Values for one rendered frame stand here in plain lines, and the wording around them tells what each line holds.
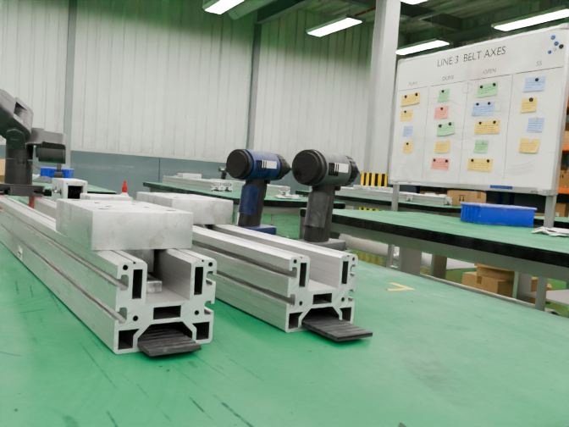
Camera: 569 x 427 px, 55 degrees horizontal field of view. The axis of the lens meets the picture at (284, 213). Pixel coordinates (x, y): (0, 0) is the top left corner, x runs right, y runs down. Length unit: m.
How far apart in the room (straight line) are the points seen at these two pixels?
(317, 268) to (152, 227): 0.21
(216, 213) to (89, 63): 11.79
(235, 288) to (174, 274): 0.14
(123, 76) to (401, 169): 9.11
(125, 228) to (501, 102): 3.46
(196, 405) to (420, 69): 4.18
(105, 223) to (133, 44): 12.40
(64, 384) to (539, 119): 3.43
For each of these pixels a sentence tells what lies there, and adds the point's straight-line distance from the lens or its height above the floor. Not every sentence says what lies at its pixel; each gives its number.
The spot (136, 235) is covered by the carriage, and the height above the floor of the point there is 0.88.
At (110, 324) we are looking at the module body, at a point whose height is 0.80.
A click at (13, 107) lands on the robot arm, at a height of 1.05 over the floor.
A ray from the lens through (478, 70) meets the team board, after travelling 4.08.
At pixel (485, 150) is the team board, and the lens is 3.92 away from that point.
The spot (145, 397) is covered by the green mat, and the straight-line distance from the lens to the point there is 0.45.
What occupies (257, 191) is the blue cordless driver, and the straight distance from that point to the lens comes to 1.09.
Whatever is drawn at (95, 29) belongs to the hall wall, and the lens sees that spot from 12.80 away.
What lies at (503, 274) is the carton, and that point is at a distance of 4.79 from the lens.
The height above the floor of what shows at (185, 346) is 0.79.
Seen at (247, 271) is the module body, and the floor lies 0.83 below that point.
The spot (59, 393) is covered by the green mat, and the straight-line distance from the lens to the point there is 0.46.
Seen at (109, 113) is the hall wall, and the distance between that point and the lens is 12.61.
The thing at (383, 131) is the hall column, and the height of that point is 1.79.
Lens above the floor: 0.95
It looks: 4 degrees down
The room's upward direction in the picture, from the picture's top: 4 degrees clockwise
